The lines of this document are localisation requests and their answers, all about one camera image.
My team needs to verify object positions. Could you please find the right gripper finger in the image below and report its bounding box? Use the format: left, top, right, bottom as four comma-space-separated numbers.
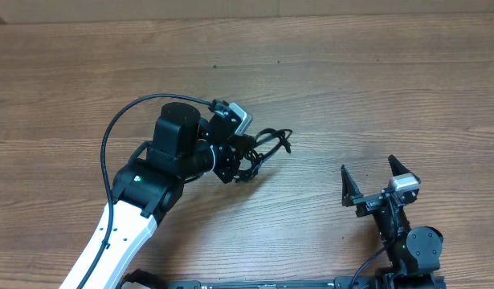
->
388, 154, 420, 182
341, 165, 363, 207

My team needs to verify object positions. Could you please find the black multi-connector cable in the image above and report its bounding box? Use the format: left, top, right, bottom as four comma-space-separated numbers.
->
234, 128, 294, 184

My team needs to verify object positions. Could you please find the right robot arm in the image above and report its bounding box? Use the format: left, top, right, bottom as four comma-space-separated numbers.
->
341, 155, 447, 289

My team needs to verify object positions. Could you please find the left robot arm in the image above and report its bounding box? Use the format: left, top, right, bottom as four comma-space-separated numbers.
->
61, 100, 252, 288

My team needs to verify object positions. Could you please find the left camera black cable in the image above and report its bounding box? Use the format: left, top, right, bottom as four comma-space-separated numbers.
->
76, 93, 219, 289

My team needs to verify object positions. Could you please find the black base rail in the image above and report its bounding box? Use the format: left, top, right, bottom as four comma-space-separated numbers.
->
117, 268, 448, 289

